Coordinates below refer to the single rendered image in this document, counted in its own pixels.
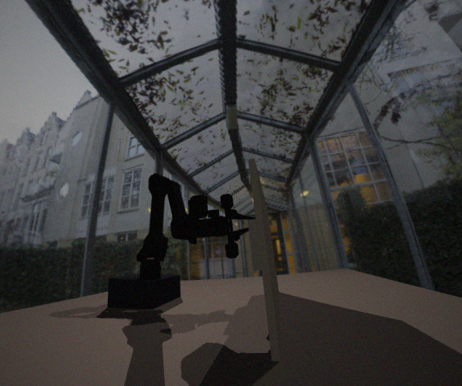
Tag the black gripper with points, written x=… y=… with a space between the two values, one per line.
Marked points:
x=231 y=248

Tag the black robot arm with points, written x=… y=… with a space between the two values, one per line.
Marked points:
x=183 y=226

